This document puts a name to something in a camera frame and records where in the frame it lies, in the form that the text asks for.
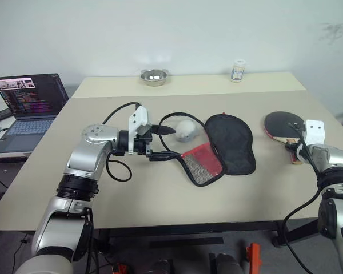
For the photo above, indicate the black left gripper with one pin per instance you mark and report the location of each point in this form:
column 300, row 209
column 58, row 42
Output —
column 144, row 141

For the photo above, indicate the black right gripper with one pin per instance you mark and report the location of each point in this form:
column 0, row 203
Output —
column 298, row 148

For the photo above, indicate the black table tennis paddle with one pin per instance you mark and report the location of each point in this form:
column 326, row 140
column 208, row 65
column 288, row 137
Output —
column 280, row 122

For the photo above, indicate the black paddle case red pocket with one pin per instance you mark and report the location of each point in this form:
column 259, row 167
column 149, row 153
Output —
column 231, row 142

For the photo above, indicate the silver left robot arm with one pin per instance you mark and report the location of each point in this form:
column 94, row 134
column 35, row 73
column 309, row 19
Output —
column 83, row 160

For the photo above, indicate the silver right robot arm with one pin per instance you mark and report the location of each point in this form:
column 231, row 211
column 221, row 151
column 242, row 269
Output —
column 335, row 182

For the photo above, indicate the white grey stuffing ball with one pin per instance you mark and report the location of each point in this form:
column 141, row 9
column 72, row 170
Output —
column 185, row 129

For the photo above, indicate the steel bowl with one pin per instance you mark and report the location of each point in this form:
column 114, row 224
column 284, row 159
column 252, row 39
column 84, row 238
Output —
column 154, row 77

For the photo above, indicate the white plastic bottle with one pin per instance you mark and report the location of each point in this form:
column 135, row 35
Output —
column 237, row 71

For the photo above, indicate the black flat bar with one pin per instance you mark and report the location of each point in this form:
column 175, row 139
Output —
column 185, row 242

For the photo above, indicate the orange clamp tool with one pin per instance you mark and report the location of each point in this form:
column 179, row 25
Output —
column 253, row 257

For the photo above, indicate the dark rounded shape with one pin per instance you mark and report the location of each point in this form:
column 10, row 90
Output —
column 225, row 264

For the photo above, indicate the small red orange object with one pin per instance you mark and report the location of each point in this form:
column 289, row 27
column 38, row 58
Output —
column 118, row 269

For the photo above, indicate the open blue laptop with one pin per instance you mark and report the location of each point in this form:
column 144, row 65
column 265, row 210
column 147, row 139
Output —
column 31, row 114

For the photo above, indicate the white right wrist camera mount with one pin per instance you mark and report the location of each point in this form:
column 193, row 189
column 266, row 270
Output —
column 314, row 132

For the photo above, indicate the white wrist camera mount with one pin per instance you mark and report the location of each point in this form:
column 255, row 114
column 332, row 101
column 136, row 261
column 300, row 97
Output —
column 138, row 117
column 314, row 132

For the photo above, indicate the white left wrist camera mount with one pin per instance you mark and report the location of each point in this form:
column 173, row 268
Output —
column 138, row 117

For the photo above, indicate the black table frame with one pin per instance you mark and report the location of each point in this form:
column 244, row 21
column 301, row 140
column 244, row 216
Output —
column 188, row 227

